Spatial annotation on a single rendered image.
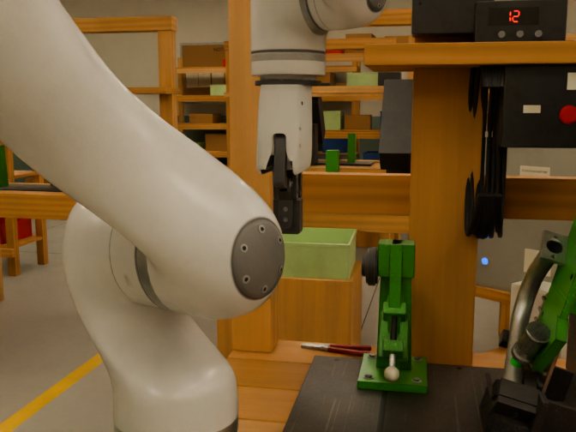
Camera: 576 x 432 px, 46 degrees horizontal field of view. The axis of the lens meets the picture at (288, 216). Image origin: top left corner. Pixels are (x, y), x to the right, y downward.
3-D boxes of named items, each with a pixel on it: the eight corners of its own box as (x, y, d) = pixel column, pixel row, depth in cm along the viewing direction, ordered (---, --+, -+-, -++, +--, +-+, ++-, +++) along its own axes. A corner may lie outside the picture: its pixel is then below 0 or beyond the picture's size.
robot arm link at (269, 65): (261, 57, 82) (261, 82, 83) (242, 51, 74) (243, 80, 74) (330, 56, 81) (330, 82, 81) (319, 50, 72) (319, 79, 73)
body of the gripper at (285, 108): (266, 75, 83) (266, 167, 85) (244, 70, 73) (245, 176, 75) (327, 75, 82) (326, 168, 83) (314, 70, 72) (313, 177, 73)
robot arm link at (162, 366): (175, 468, 59) (170, 190, 56) (46, 415, 70) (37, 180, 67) (263, 421, 68) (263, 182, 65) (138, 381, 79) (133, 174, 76)
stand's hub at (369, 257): (375, 290, 129) (376, 251, 128) (359, 289, 130) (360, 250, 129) (378, 280, 137) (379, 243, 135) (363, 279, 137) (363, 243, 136)
